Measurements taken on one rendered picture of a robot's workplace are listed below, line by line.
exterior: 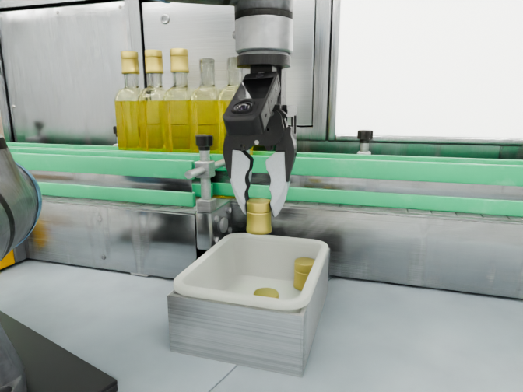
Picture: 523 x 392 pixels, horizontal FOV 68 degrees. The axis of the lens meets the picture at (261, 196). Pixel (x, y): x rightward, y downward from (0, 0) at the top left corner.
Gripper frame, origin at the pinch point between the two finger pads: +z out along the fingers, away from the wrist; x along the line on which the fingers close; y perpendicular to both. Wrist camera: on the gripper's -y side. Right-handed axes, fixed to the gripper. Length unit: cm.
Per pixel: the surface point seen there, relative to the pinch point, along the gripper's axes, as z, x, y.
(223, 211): 4.6, 10.5, 12.1
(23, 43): -30, 79, 38
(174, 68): -20.6, 23.5, 20.1
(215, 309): 9.9, 1.7, -11.2
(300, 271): 11.4, -4.8, 6.2
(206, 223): 5.4, 11.3, 6.7
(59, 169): -2.0, 42.1, 8.2
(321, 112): -12.4, -2.7, 34.3
